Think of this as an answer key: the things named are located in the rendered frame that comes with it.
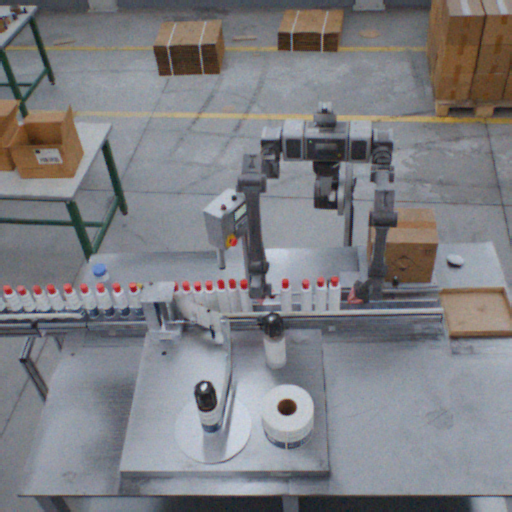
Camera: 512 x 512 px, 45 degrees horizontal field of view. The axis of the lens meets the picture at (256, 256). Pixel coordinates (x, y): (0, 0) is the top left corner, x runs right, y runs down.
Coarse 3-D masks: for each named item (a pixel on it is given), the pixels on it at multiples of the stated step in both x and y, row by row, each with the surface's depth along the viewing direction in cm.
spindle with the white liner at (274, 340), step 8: (272, 312) 249; (264, 320) 247; (272, 320) 246; (280, 320) 247; (264, 328) 249; (272, 328) 246; (280, 328) 248; (264, 336) 255; (272, 336) 249; (280, 336) 253; (272, 344) 253; (280, 344) 254; (272, 352) 257; (280, 352) 258; (272, 360) 261; (280, 360) 261; (272, 368) 265
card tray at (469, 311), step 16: (448, 288) 292; (464, 288) 291; (480, 288) 291; (496, 288) 291; (448, 304) 289; (464, 304) 288; (480, 304) 288; (496, 304) 287; (448, 320) 283; (464, 320) 282; (480, 320) 281; (496, 320) 281
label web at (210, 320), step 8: (176, 296) 274; (184, 304) 276; (192, 304) 272; (184, 312) 280; (200, 312) 273; (208, 312) 266; (216, 312) 266; (200, 320) 278; (208, 320) 272; (216, 320) 270; (216, 328) 275; (232, 368) 262; (232, 376) 259
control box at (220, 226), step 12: (228, 192) 257; (216, 204) 252; (228, 204) 252; (240, 204) 254; (204, 216) 252; (216, 216) 247; (228, 216) 250; (216, 228) 253; (228, 228) 253; (240, 228) 261; (216, 240) 258; (228, 240) 257
